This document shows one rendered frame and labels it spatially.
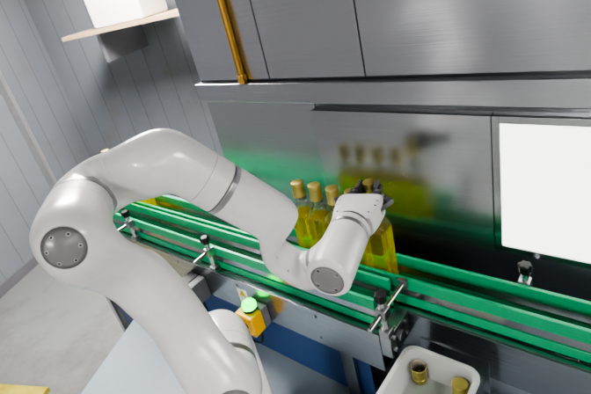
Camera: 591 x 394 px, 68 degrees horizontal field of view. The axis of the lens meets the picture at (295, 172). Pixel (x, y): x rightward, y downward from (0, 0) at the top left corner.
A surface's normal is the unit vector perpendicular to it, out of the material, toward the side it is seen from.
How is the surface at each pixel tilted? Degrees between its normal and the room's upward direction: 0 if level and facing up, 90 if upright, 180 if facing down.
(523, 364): 90
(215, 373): 58
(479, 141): 90
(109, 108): 90
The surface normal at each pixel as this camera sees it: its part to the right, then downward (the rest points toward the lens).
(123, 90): -0.22, 0.47
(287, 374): -0.21, -0.88
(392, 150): -0.60, 0.46
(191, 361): -0.01, 0.00
